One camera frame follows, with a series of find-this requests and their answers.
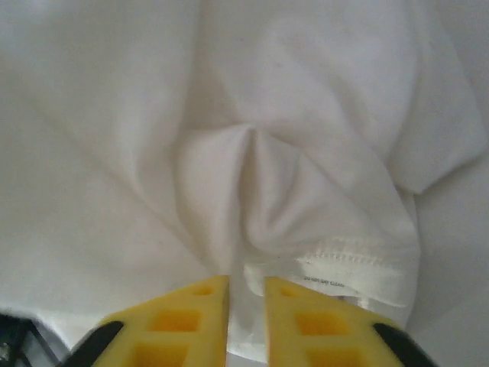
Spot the white t-shirt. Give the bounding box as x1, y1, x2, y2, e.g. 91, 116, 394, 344
0, 0, 489, 367

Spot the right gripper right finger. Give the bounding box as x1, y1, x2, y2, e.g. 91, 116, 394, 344
264, 277, 440, 367

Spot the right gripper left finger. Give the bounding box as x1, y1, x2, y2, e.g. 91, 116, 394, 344
63, 274, 232, 367

